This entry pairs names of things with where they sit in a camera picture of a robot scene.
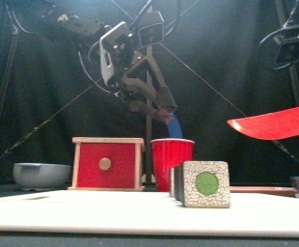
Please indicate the blue curved strip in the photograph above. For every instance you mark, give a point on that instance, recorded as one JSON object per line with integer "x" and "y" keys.
{"x": 175, "y": 127}

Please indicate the wooden plate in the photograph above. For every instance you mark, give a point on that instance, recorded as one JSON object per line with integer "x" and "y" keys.
{"x": 259, "y": 190}

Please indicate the white cutting board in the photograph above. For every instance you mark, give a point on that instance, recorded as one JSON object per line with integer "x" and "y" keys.
{"x": 113, "y": 212}

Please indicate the toy sushi piece red centre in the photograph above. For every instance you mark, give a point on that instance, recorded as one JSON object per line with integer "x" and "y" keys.
{"x": 172, "y": 183}

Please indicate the red wooden drawer box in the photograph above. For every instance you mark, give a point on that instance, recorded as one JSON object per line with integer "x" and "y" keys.
{"x": 107, "y": 164}

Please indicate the metal frame post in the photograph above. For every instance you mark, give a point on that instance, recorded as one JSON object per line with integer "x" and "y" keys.
{"x": 148, "y": 151}
{"x": 293, "y": 87}

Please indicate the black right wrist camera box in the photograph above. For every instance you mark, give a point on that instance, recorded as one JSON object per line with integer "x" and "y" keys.
{"x": 289, "y": 50}

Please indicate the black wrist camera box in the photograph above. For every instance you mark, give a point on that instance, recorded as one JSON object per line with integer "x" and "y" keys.
{"x": 151, "y": 32}
{"x": 289, "y": 50}

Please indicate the toy sushi piece green centre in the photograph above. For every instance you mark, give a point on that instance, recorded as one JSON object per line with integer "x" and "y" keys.
{"x": 205, "y": 184}

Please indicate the grey bowl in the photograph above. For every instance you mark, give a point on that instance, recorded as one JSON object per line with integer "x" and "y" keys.
{"x": 40, "y": 176}

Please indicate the black cloth backdrop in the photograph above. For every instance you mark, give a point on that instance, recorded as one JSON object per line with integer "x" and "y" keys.
{"x": 224, "y": 48}

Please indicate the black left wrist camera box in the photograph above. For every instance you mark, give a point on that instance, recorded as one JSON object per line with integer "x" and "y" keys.
{"x": 151, "y": 32}

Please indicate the red plastic cup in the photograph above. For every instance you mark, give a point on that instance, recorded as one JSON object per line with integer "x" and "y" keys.
{"x": 169, "y": 164}

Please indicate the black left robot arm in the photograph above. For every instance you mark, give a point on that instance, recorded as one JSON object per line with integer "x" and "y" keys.
{"x": 76, "y": 25}

